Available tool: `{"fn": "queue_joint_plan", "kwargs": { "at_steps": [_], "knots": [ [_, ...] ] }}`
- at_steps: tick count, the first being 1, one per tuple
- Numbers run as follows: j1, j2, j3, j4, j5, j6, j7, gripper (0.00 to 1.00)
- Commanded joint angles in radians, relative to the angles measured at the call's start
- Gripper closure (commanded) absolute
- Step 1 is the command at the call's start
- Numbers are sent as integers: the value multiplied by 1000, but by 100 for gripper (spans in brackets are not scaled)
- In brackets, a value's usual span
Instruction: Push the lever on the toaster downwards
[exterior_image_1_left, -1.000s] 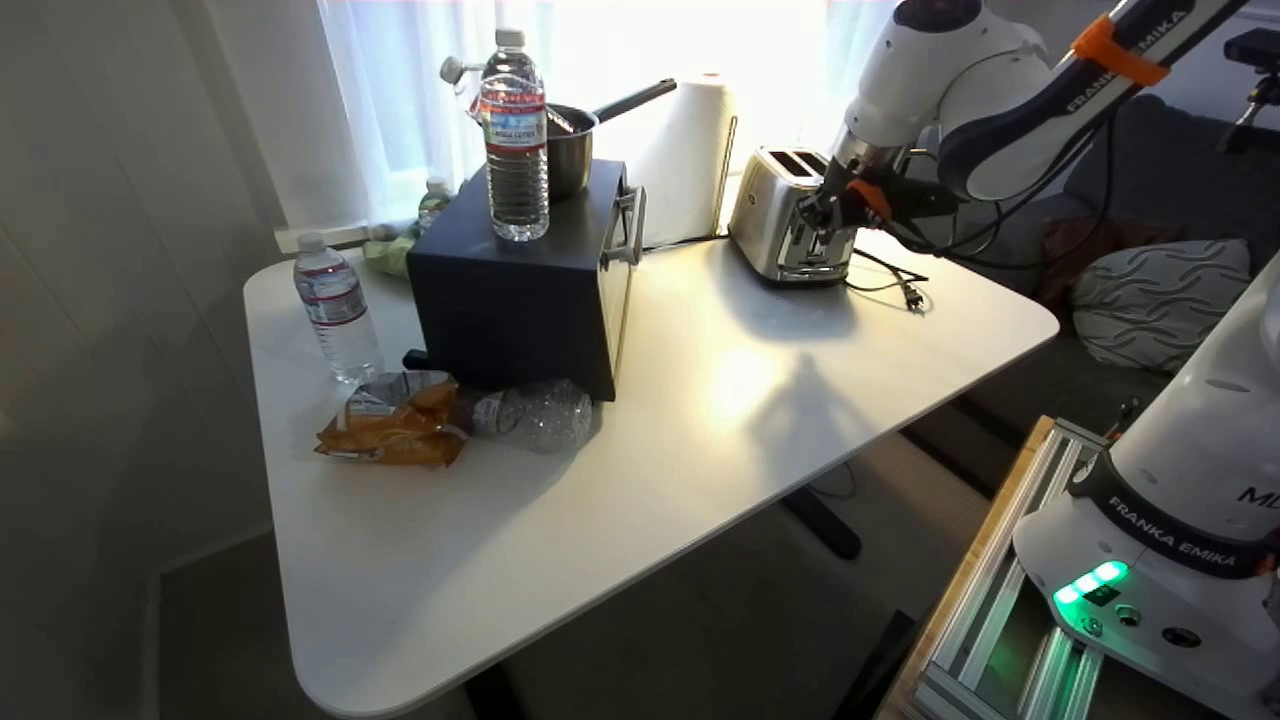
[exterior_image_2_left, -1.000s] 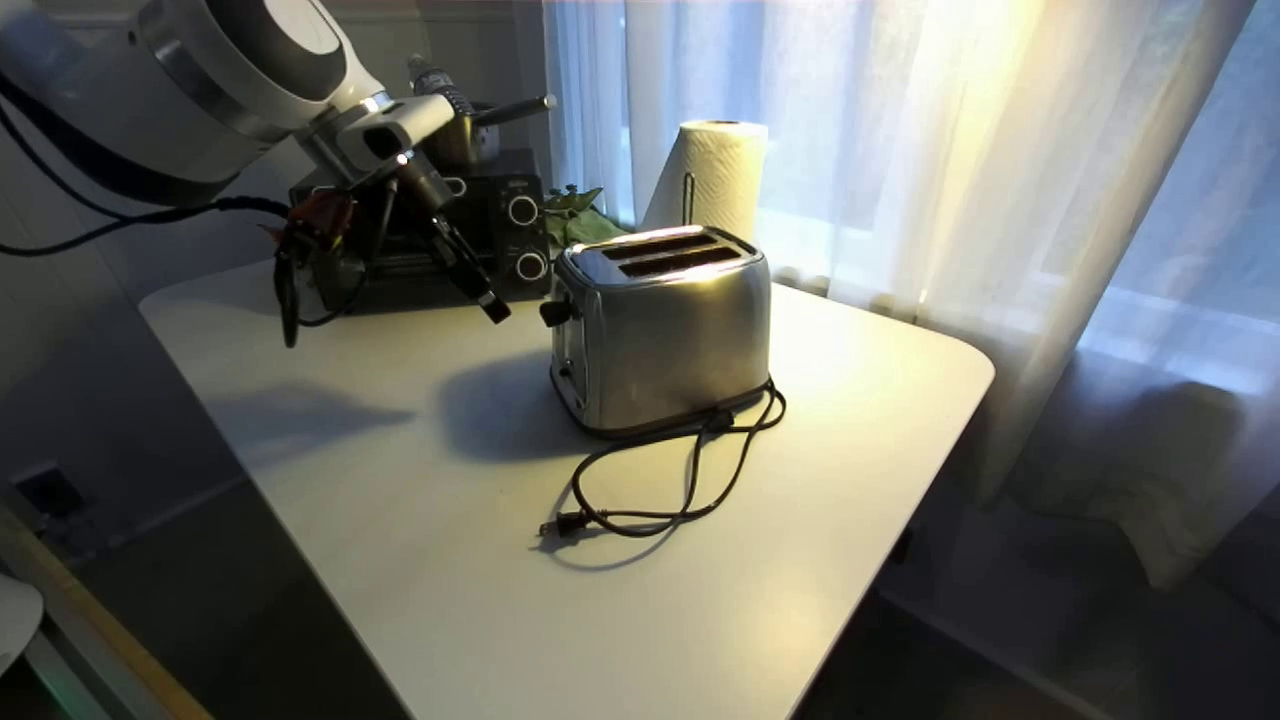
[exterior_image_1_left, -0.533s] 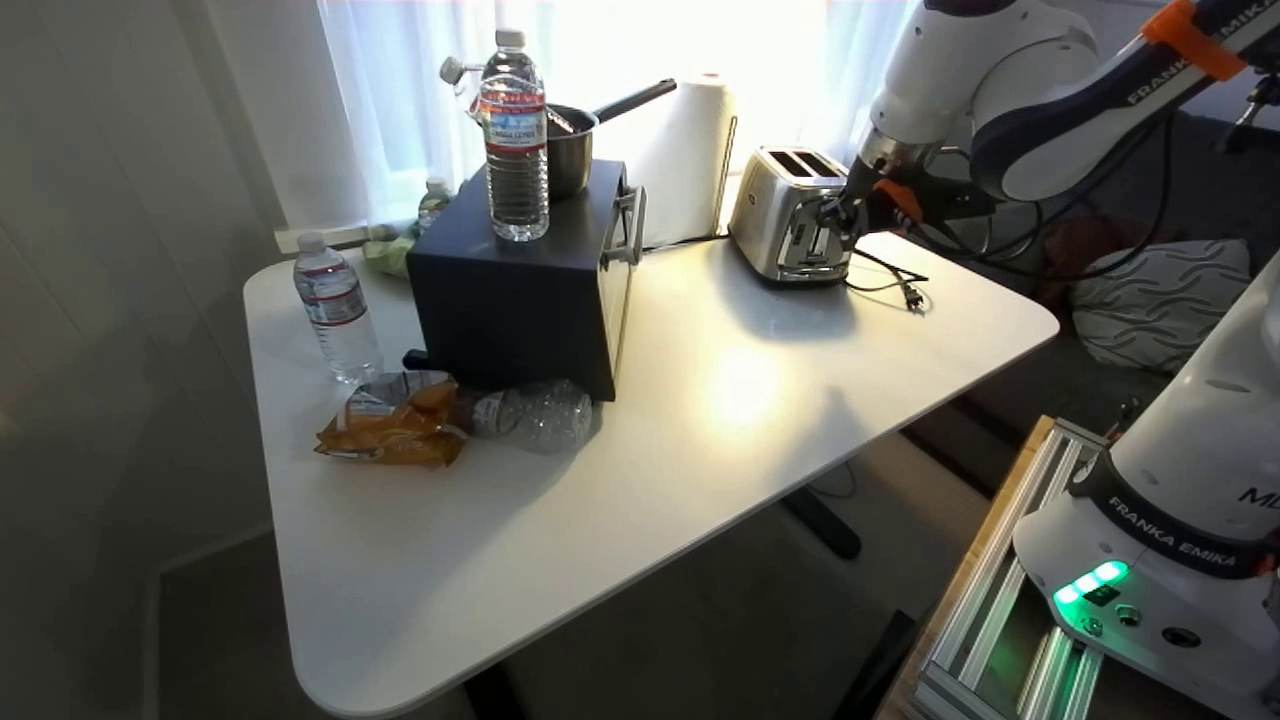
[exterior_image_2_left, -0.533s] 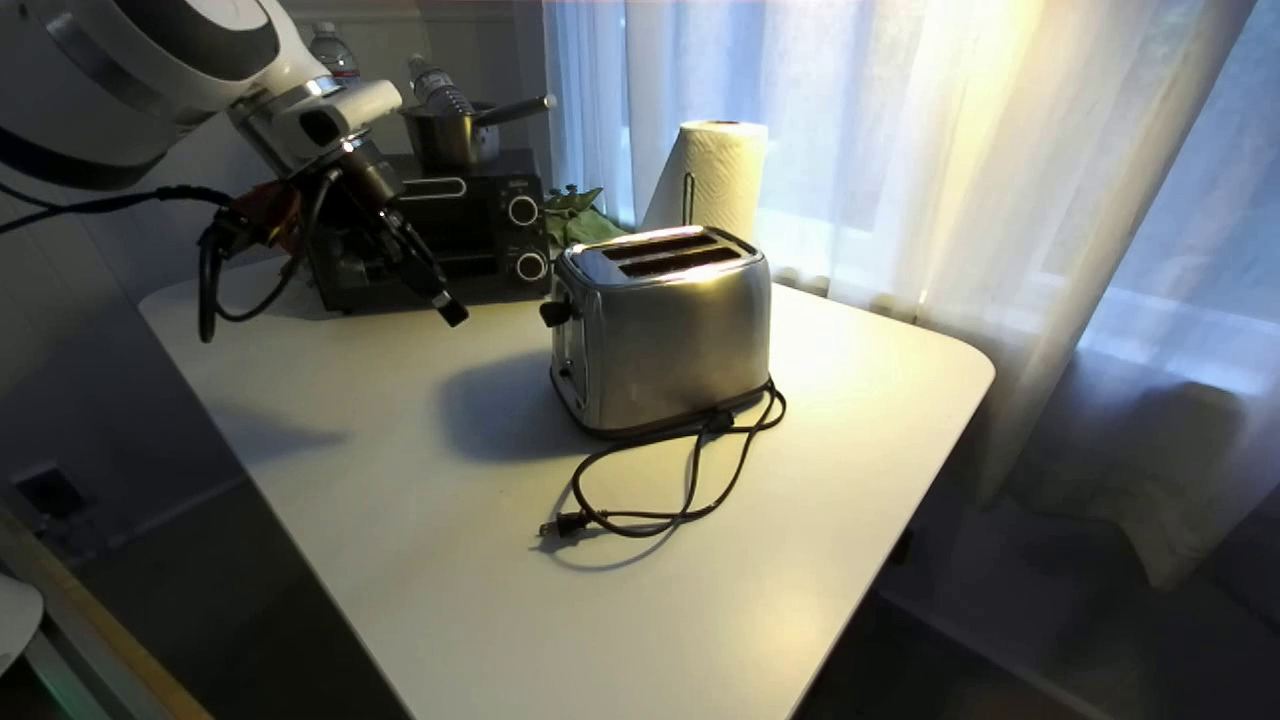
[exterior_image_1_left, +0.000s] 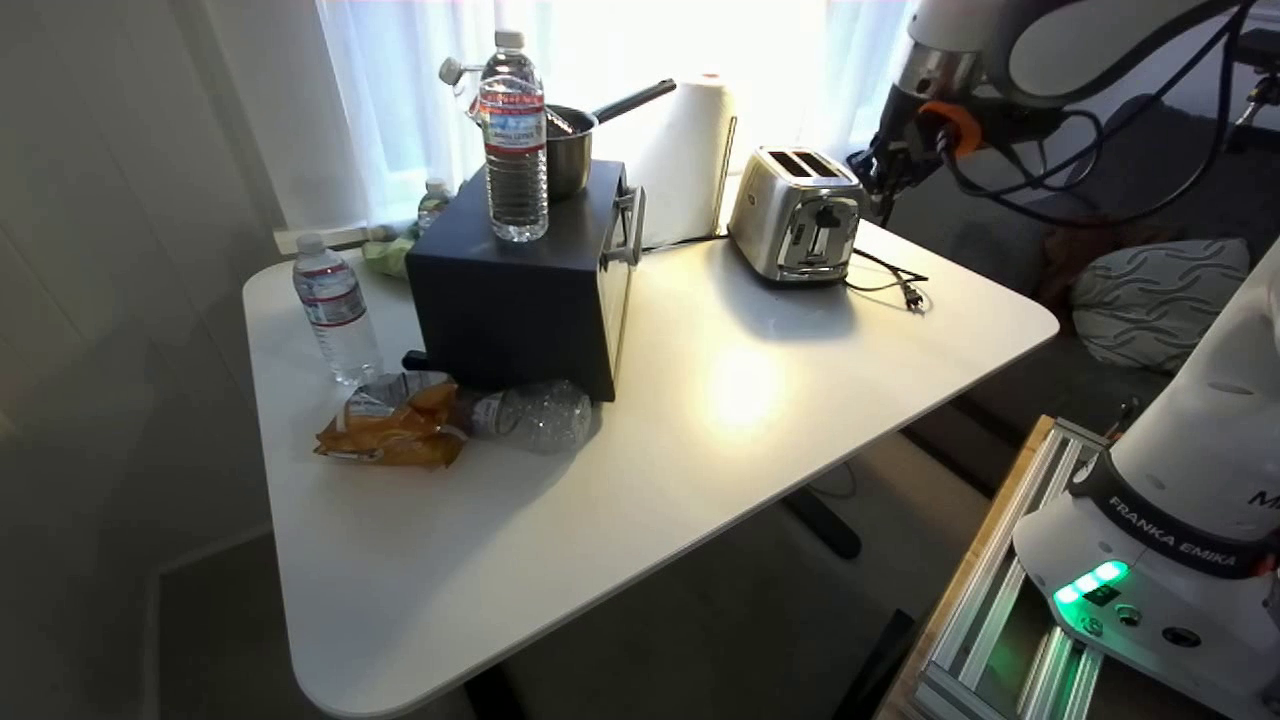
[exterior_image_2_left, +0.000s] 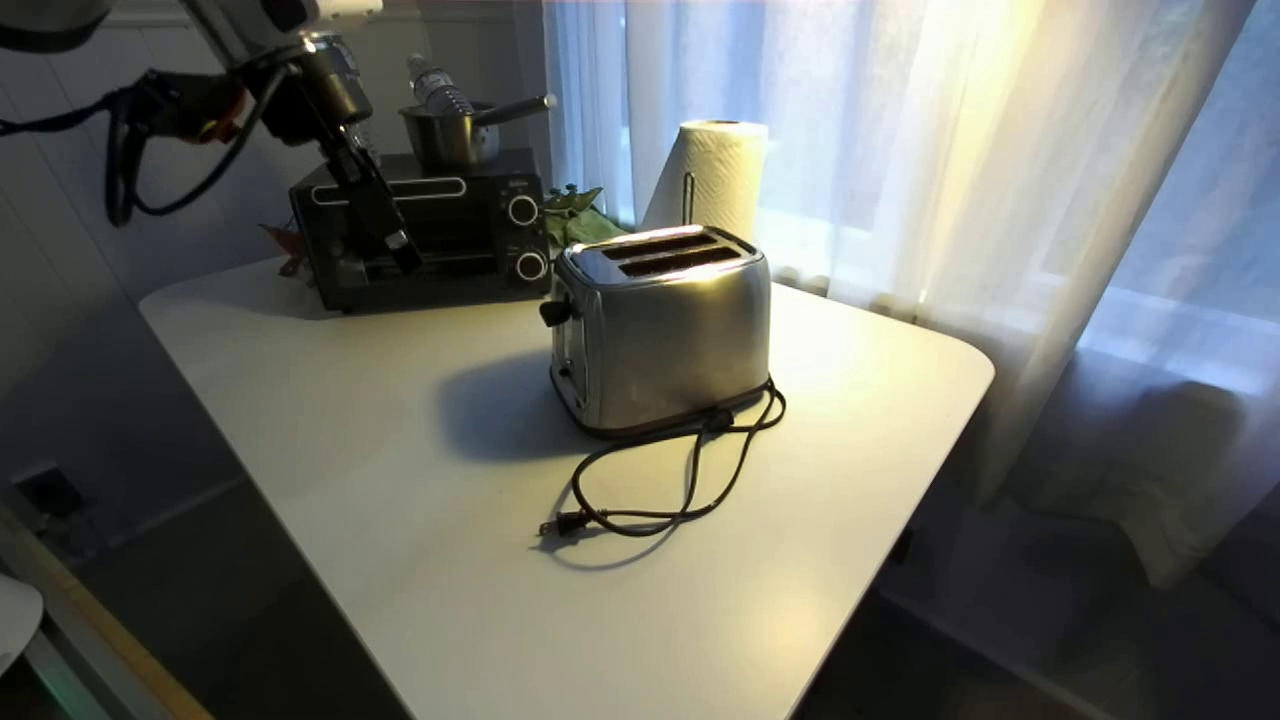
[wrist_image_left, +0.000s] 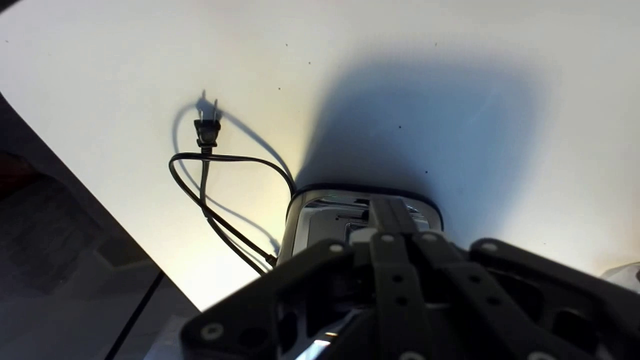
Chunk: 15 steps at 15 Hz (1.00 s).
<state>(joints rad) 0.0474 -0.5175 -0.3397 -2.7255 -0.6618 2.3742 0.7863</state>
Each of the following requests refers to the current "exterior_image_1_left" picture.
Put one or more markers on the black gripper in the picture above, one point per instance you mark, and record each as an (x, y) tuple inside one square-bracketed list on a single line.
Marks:
[(888, 163)]

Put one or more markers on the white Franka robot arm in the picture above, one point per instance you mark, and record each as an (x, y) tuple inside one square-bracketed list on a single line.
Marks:
[(1202, 424)]

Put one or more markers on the silver two-slot toaster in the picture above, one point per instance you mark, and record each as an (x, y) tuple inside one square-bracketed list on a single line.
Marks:
[(784, 213)]

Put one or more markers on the black toaster oven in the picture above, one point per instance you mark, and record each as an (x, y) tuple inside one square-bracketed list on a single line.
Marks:
[(521, 306)]

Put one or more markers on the white paper towel roll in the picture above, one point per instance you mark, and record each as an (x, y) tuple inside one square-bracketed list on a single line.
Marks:
[(685, 152)]

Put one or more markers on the grey striped pillow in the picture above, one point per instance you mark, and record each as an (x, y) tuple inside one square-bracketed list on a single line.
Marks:
[(1160, 303)]

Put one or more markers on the black table leg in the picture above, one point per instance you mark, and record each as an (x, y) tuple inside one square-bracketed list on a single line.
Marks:
[(827, 523)]

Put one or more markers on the large clear water bottle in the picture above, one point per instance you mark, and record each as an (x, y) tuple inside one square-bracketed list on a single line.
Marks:
[(512, 146)]

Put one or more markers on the crumpled clear plastic bag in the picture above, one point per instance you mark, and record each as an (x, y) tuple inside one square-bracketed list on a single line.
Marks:
[(534, 419)]

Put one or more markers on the white sheer curtain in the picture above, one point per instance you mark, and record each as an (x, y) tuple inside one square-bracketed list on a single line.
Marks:
[(402, 93)]

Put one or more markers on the small clear crumpled wrapper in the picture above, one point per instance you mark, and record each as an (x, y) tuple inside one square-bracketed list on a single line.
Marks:
[(381, 394)]

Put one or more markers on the orange snack bag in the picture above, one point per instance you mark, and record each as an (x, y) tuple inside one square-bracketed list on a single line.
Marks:
[(393, 437)]

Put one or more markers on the clear water bottle white label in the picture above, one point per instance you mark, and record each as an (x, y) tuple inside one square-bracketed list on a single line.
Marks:
[(333, 315)]

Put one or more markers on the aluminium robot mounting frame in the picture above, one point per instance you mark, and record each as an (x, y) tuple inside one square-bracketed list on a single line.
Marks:
[(993, 624)]

